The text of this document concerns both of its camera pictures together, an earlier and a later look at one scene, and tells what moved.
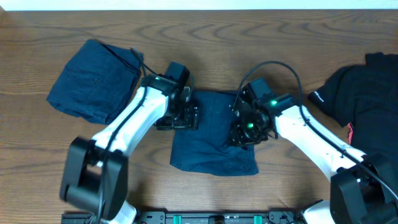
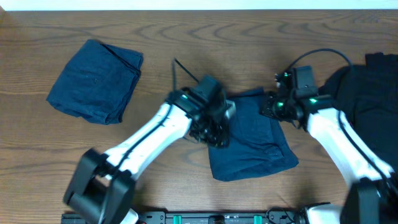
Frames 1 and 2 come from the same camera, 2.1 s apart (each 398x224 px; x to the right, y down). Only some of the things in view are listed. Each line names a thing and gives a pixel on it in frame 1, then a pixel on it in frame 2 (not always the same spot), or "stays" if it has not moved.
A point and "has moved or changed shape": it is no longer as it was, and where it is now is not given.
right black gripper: (240, 139) → (265, 108)
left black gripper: (191, 122) → (220, 141)
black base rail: (193, 217) stays
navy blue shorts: (207, 149) has moved or changed shape
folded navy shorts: (97, 83) stays
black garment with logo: (366, 96) stays
